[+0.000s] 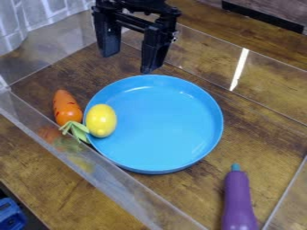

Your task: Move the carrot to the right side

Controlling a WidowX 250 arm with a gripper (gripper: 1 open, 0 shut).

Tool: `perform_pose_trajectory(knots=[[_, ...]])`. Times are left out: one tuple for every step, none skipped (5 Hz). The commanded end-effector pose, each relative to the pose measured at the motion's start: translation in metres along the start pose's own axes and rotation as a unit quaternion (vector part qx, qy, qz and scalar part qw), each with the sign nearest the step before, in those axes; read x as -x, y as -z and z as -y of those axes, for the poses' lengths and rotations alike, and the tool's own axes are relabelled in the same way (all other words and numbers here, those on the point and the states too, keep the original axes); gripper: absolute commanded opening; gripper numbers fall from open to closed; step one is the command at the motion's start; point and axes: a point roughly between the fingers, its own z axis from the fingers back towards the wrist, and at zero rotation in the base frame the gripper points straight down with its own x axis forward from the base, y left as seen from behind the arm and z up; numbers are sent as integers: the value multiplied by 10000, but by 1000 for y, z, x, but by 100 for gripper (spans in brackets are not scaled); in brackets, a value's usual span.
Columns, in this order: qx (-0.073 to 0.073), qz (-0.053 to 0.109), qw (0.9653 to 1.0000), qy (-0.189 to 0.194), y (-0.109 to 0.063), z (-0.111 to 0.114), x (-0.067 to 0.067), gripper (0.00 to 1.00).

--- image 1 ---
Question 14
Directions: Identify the white checkered curtain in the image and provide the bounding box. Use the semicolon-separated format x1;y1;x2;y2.
0;0;95;56

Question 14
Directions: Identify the blue object at corner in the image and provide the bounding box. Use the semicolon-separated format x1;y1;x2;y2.
0;198;27;230

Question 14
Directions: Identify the purple toy eggplant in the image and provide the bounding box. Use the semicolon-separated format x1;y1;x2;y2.
222;164;259;230

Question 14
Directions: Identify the blue round plate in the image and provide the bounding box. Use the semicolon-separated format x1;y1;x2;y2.
88;75;224;174

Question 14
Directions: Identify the clear acrylic enclosure wall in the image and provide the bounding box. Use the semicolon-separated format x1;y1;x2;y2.
0;4;307;230

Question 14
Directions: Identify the yellow toy lemon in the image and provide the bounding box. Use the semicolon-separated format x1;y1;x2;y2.
86;104;118;137

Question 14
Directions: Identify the orange toy carrot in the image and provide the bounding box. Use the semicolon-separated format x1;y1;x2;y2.
54;89;88;143

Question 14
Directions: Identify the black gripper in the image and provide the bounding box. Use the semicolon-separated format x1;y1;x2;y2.
92;0;182;74

